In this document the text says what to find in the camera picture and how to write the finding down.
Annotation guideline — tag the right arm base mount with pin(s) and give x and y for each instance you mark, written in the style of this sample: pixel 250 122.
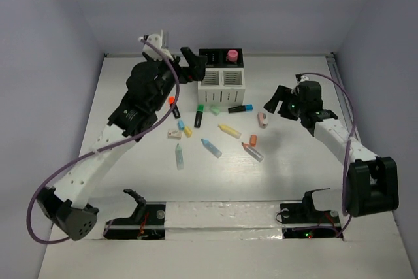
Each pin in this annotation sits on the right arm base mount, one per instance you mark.
pixel 301 220

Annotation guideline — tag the white eraser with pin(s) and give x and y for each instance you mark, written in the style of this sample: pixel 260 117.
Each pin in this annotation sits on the white eraser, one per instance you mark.
pixel 174 134

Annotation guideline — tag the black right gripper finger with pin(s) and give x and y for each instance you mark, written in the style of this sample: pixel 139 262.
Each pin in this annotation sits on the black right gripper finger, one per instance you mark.
pixel 279 95
pixel 285 111

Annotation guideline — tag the yellow marker cap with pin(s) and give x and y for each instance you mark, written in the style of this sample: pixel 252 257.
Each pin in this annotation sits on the yellow marker cap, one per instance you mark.
pixel 187 131

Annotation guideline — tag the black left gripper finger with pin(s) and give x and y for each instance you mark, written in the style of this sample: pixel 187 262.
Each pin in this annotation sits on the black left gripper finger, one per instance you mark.
pixel 194 60
pixel 192 73

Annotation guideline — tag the black orange capped highlighter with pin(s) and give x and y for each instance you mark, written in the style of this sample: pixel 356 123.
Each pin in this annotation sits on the black orange capped highlighter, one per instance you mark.
pixel 175 110

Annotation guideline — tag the orange pastel highlighter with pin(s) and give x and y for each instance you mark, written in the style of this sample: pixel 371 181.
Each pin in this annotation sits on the orange pastel highlighter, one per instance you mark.
pixel 252 152

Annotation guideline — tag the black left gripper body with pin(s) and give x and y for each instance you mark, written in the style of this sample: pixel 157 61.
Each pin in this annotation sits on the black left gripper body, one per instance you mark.
pixel 170 79

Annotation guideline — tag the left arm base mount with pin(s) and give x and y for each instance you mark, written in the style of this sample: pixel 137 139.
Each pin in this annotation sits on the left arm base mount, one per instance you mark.
pixel 146 222

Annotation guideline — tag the black slatted organizer box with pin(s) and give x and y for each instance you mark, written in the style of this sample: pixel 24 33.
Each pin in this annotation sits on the black slatted organizer box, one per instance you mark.
pixel 219 57

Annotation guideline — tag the pink capped glue bottle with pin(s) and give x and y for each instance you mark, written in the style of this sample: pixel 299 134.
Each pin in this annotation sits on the pink capped glue bottle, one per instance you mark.
pixel 232 56

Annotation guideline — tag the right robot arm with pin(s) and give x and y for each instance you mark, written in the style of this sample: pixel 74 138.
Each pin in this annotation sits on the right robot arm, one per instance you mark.
pixel 370 182

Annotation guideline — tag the yellow pastel highlighter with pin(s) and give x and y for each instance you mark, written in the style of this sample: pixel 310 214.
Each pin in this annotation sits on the yellow pastel highlighter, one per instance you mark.
pixel 230 131

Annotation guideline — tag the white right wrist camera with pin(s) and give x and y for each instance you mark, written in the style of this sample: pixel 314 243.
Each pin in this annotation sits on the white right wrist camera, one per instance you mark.
pixel 301 78

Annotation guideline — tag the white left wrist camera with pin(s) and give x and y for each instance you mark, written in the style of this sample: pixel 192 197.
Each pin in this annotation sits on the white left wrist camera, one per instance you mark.
pixel 154 45

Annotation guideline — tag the orange marker cap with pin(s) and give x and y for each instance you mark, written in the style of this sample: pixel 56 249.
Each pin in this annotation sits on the orange marker cap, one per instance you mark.
pixel 253 140

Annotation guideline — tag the black blue capped highlighter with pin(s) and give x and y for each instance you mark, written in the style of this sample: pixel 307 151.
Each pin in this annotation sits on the black blue capped highlighter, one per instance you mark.
pixel 240 108

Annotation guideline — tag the blue marker cap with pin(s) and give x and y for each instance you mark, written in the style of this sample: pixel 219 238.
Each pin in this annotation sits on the blue marker cap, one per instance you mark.
pixel 181 125

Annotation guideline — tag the green pastel highlighter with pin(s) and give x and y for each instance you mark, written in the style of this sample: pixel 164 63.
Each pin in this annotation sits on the green pastel highlighter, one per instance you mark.
pixel 179 157

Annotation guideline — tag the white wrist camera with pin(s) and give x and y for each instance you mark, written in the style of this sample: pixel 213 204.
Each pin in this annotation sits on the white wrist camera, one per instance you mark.
pixel 154 45
pixel 301 78

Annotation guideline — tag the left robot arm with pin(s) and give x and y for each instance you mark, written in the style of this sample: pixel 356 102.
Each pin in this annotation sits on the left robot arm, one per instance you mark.
pixel 65 203

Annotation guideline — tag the white slatted organizer box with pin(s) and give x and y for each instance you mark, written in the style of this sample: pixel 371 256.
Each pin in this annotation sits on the white slatted organizer box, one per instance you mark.
pixel 222 87

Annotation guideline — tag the green marker cap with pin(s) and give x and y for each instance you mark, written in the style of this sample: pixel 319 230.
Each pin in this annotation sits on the green marker cap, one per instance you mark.
pixel 215 110

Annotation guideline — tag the black green capped highlighter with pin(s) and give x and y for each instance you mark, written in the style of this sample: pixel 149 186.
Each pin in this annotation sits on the black green capped highlighter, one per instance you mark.
pixel 198 116

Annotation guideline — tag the blue pastel highlighter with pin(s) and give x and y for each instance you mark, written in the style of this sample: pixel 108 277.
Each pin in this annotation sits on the blue pastel highlighter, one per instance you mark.
pixel 211 148

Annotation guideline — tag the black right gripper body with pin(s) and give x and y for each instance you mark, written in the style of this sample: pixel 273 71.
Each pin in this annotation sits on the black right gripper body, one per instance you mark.
pixel 302 106

